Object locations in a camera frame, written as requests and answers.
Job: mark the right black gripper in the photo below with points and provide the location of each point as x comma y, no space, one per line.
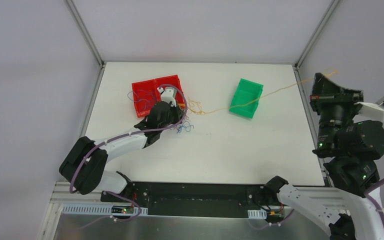
335,98

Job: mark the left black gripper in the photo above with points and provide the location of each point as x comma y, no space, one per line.
167,110

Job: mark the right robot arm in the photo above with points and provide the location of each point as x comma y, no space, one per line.
351,134

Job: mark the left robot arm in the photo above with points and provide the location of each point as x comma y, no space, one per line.
84,166

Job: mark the red double bin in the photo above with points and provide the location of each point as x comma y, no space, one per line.
145,93

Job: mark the green bin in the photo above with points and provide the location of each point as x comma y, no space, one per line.
245,100

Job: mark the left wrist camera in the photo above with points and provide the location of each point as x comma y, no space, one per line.
168,95

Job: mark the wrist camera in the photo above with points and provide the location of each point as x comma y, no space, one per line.
373,111
168,95

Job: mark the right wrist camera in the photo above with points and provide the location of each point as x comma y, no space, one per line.
373,111

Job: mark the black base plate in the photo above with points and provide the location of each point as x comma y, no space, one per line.
200,199

